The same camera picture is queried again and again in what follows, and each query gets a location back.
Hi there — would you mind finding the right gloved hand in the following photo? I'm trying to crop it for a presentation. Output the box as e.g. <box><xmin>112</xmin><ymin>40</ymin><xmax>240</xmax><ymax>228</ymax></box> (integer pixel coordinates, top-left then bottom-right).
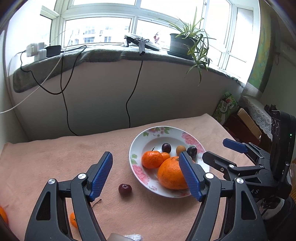
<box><xmin>256</xmin><ymin>196</ymin><xmax>285</xmax><ymax>220</ymax></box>

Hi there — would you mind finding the white floral plate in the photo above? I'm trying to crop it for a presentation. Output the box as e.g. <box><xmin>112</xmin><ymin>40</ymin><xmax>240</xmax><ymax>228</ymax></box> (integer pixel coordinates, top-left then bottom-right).
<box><xmin>129</xmin><ymin>126</ymin><xmax>210</xmax><ymax>198</ymax></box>

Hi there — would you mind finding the black cable with adapter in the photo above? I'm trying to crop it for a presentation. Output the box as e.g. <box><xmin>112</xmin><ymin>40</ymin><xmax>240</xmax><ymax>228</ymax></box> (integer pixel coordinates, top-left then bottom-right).
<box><xmin>125</xmin><ymin>39</ymin><xmax>147</xmax><ymax>129</ymax></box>

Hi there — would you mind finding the large orange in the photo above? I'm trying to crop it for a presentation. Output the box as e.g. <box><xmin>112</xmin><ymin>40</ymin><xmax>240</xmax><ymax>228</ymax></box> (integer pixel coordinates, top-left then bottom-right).
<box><xmin>157</xmin><ymin>156</ymin><xmax>188</xmax><ymax>190</ymax></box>

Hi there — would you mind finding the cardboard box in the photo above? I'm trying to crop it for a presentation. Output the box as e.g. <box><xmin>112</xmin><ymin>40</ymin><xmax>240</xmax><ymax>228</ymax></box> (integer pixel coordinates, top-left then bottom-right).
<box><xmin>237</xmin><ymin>108</ymin><xmax>262</xmax><ymax>139</ymax></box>

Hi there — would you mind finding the pink towel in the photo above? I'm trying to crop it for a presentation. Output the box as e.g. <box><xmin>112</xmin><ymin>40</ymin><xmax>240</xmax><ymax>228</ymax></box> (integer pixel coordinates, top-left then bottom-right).
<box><xmin>0</xmin><ymin>112</ymin><xmax>255</xmax><ymax>241</ymax></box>

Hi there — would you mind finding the lace cloth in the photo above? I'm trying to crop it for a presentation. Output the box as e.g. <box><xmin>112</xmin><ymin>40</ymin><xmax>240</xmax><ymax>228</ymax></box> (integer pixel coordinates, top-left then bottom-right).
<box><xmin>241</xmin><ymin>96</ymin><xmax>273</xmax><ymax>141</ymax></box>

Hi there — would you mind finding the brown longan in plate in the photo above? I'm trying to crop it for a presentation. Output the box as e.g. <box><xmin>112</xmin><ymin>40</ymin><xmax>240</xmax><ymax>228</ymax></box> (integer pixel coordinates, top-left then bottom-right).
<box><xmin>176</xmin><ymin>145</ymin><xmax>187</xmax><ymax>156</ymax></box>

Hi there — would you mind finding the dark green sill cloth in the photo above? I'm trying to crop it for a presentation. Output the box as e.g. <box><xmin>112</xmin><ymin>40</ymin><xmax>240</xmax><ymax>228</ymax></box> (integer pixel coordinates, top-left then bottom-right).
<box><xmin>12</xmin><ymin>45</ymin><xmax>246</xmax><ymax>93</ymax></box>

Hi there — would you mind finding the black cable left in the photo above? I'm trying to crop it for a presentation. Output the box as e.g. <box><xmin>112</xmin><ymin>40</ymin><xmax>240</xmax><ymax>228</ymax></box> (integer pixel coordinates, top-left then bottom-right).
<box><xmin>19</xmin><ymin>45</ymin><xmax>87</xmax><ymax>137</ymax></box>

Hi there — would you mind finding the green printed box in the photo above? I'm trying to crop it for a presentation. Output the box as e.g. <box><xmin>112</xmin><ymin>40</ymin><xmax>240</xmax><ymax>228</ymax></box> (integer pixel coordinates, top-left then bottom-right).
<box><xmin>212</xmin><ymin>92</ymin><xmax>239</xmax><ymax>125</ymax></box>

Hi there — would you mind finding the mandarin with stem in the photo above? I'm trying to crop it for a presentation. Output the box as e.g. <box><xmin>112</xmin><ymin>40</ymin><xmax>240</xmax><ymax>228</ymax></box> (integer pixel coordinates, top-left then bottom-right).
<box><xmin>141</xmin><ymin>150</ymin><xmax>164</xmax><ymax>169</ymax></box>

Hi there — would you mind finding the tiny orange kumquat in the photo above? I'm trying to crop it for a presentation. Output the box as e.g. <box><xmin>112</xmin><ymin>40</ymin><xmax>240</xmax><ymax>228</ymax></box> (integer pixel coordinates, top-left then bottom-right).
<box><xmin>161</xmin><ymin>152</ymin><xmax>171</xmax><ymax>161</ymax></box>

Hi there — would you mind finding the white power strip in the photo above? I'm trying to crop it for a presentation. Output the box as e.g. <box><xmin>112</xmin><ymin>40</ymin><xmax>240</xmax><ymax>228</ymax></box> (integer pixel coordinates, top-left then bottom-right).
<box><xmin>26</xmin><ymin>42</ymin><xmax>47</xmax><ymax>62</ymax></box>

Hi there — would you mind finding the small mandarin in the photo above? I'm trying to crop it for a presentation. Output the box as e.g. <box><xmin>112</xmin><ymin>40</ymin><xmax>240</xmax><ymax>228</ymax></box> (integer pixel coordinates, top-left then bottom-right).
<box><xmin>69</xmin><ymin>213</ymin><xmax>78</xmax><ymax>229</ymax></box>

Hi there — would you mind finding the dark cherry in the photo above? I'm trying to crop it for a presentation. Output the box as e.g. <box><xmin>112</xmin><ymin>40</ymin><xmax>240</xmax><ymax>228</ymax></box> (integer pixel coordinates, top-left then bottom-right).
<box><xmin>118</xmin><ymin>184</ymin><xmax>132</xmax><ymax>196</ymax></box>
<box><xmin>162</xmin><ymin>143</ymin><xmax>171</xmax><ymax>154</ymax></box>
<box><xmin>187</xmin><ymin>146</ymin><xmax>198</xmax><ymax>159</ymax></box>

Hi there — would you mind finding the white cable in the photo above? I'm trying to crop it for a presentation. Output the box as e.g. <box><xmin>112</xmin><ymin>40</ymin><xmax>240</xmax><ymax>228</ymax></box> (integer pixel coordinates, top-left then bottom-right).
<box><xmin>0</xmin><ymin>32</ymin><xmax>68</xmax><ymax>115</ymax></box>

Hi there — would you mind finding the black device on sill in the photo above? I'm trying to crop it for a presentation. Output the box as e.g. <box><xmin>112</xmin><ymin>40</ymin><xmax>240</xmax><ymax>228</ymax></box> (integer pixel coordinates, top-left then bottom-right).
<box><xmin>124</xmin><ymin>33</ymin><xmax>160</xmax><ymax>51</ymax></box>

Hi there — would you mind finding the mandarin at towel edge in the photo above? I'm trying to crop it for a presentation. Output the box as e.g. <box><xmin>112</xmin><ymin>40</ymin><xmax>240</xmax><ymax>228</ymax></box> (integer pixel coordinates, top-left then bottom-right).
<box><xmin>0</xmin><ymin>206</ymin><xmax>9</xmax><ymax>225</ymax></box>

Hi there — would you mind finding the potted spider plant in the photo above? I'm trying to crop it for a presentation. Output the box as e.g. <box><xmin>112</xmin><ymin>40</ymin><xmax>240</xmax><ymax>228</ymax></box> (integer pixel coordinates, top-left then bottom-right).
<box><xmin>157</xmin><ymin>8</ymin><xmax>211</xmax><ymax>83</ymax></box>

